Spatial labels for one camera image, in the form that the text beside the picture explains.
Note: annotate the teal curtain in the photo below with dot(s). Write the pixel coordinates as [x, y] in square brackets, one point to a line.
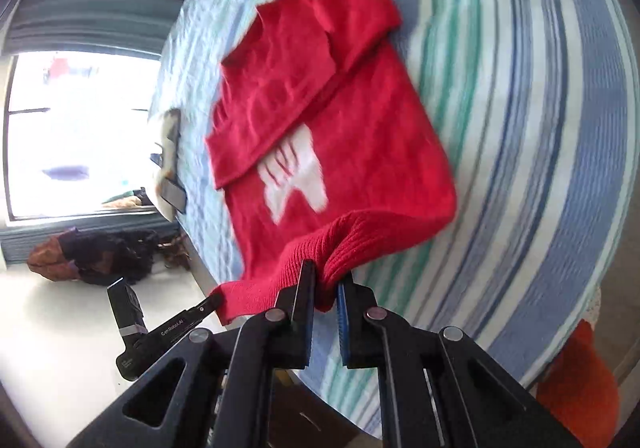
[136, 28]

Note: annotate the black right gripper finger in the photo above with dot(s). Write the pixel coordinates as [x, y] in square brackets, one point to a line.
[195, 315]

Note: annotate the red knit sweater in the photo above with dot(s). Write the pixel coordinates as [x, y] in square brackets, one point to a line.
[322, 149]

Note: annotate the dark smartphone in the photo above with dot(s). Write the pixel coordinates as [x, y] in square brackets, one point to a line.
[173, 194]

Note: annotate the striped blue green bedsheet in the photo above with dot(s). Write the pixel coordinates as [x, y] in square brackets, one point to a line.
[536, 103]

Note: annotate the person's red clothing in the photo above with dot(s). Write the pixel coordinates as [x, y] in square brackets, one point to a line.
[581, 391]

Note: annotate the dark clothes pile by window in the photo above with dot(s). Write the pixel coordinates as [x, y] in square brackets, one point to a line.
[100, 258]

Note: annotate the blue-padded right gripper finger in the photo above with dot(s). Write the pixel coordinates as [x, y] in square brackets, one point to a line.
[439, 389]
[213, 389]

